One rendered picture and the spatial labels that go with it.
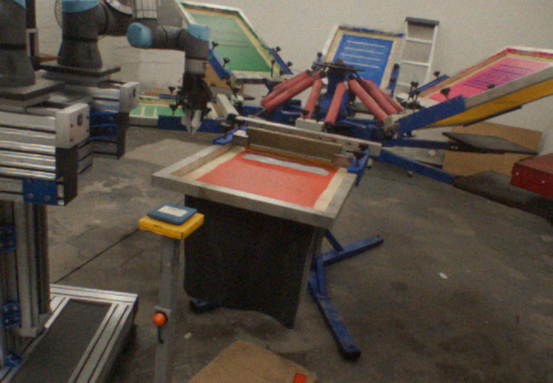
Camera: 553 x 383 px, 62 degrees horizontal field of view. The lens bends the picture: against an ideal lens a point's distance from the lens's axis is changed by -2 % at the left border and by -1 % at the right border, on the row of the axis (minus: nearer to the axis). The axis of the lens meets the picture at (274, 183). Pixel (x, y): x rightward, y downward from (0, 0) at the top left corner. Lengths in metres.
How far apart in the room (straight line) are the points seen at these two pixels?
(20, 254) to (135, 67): 5.58
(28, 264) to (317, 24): 4.94
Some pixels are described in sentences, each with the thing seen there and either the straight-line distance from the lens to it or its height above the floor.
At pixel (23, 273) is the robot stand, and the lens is 1.79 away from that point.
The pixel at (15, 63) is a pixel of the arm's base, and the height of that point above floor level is 1.31.
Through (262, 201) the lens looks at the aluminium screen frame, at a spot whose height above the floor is 0.99.
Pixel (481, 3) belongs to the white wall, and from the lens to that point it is 5.99.
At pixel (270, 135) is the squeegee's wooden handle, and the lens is 1.93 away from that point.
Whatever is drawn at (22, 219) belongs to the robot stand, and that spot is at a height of 0.79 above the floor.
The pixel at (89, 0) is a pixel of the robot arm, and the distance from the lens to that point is 1.76.
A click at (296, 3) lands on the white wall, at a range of 6.16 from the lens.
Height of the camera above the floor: 1.48
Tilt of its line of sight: 19 degrees down
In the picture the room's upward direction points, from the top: 8 degrees clockwise
